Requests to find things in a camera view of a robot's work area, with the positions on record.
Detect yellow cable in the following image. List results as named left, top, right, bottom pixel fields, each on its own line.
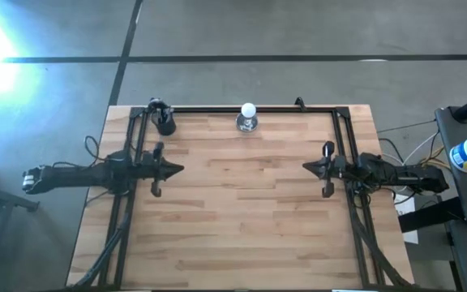
left=418, top=145, right=452, bottom=171

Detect black metal table frame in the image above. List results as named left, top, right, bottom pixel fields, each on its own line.
left=66, top=104, right=411, bottom=291

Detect white paper sheet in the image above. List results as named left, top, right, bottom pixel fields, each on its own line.
left=393, top=193, right=417, bottom=218

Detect white cable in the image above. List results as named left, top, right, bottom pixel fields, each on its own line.
left=381, top=130, right=441, bottom=167

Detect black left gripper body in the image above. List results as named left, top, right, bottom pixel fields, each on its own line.
left=140, top=141, right=165, bottom=198

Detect black cylindrical cup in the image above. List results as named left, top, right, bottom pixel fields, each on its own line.
left=152, top=107, right=178, bottom=137

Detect dark stand with legs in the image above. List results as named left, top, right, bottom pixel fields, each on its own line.
left=0, top=184, right=41, bottom=214

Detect black flat bar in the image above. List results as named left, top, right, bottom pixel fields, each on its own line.
left=398, top=197, right=465, bottom=234

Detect thin black cable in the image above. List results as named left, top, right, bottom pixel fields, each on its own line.
left=376, top=118, right=438, bottom=134

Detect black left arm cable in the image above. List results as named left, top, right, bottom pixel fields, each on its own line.
left=84, top=135, right=109, bottom=163

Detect white bulb on silver base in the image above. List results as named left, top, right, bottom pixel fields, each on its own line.
left=235, top=102, right=259, bottom=133

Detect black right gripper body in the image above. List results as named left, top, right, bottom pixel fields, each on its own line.
left=322, top=140, right=346, bottom=199

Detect black cable bundle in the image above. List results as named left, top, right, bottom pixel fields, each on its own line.
left=349, top=194, right=405, bottom=287
left=73, top=210, right=133, bottom=287

